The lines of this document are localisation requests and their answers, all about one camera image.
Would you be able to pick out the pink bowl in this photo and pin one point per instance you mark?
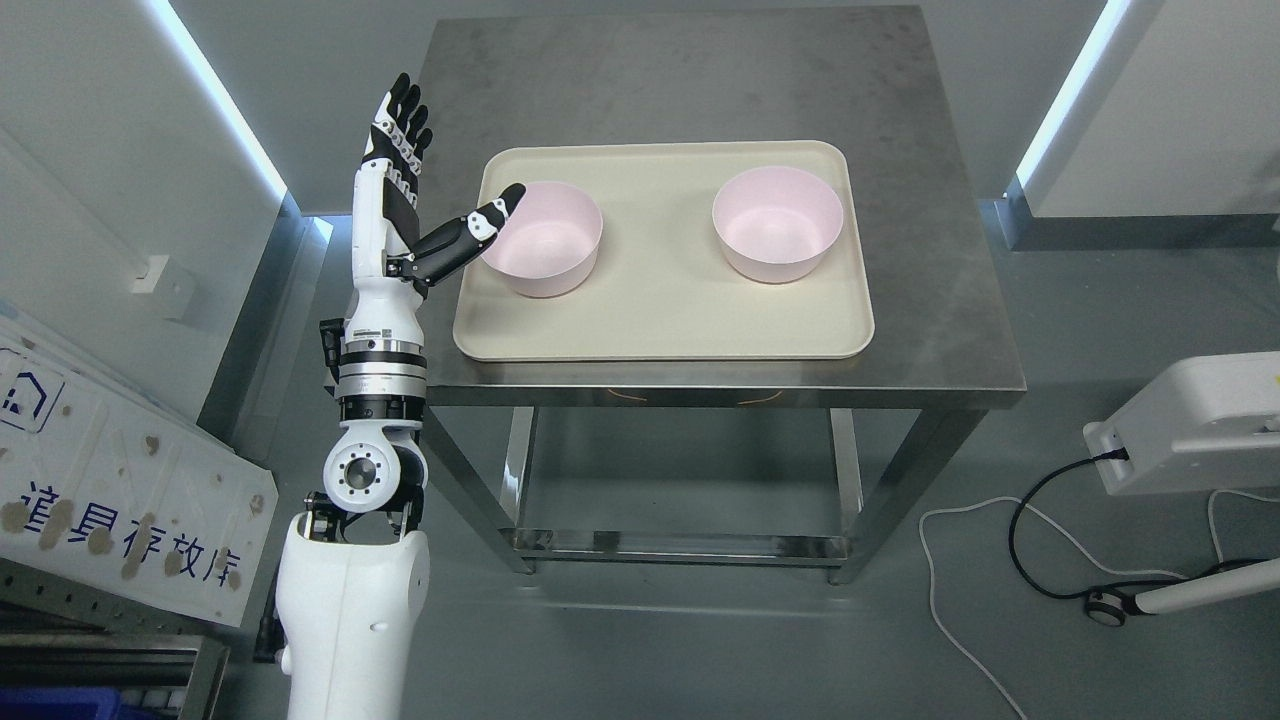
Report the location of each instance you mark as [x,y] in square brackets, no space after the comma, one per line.
[775,224]
[550,242]

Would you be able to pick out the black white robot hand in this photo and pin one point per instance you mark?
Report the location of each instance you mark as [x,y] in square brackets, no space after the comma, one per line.
[387,244]

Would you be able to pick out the white sign board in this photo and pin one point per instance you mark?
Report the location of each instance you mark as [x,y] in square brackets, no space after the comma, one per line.
[103,487]

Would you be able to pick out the metal shelf rack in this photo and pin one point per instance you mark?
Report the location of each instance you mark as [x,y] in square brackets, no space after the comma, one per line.
[59,633]

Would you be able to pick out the white wall socket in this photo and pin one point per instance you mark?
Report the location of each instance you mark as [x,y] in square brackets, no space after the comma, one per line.
[165,287]

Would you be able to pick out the blue bin lower left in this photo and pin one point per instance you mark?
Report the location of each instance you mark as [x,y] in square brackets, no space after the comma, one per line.
[68,703]

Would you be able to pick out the white charging unit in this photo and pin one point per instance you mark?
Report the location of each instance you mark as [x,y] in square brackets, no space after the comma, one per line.
[1207,422]

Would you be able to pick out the stainless steel table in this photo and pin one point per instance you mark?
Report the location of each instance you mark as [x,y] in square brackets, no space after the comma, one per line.
[863,78]

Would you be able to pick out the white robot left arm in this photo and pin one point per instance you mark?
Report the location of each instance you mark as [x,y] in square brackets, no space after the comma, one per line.
[355,565]

